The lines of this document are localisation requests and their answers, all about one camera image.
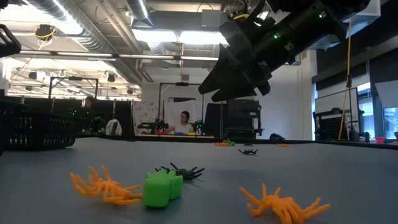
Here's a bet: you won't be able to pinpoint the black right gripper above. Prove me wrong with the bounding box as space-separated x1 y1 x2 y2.
198 37 273 103

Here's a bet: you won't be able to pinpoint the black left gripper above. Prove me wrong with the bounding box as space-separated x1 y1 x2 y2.
0 24 22 58

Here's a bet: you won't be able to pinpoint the black plastic mesh basket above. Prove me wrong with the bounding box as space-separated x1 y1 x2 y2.
0 98 15 158
7 111 84 152

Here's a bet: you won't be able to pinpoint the black equipment rack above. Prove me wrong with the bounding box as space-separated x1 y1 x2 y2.
203 98 264 140

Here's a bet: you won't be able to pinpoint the person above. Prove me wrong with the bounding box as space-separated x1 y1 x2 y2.
81 95 107 132
165 110 196 136

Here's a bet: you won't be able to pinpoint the white hanging cloth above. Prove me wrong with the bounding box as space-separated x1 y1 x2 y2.
163 98 203 135

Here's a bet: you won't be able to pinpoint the black partition panels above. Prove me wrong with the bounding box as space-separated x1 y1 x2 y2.
92 98 134 138
0 95 83 114

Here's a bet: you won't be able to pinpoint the whiteboard on stand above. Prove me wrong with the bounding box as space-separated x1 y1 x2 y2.
313 87 361 141

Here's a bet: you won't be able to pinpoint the black slatted crate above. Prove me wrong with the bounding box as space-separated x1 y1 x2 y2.
312 107 343 141

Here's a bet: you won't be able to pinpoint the black tripod stand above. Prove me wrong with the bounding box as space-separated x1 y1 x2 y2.
346 73 355 141

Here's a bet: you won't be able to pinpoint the white bag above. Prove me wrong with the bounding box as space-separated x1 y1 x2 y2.
104 118 123 136

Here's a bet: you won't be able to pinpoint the glass window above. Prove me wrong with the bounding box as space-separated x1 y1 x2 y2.
357 81 398 140

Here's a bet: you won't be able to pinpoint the black ceiling camera yellow cable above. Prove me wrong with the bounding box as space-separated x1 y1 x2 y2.
34 23 57 50

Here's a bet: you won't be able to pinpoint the black frame stand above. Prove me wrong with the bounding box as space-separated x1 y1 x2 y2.
48 75 100 118
157 81 206 135

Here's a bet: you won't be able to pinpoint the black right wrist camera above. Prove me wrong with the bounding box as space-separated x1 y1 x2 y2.
219 20 254 50

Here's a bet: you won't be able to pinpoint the silver round ventilation duct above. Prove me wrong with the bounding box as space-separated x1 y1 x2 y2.
126 0 155 29

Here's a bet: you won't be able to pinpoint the yellow hanging cable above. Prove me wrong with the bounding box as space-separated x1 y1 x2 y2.
337 18 353 141

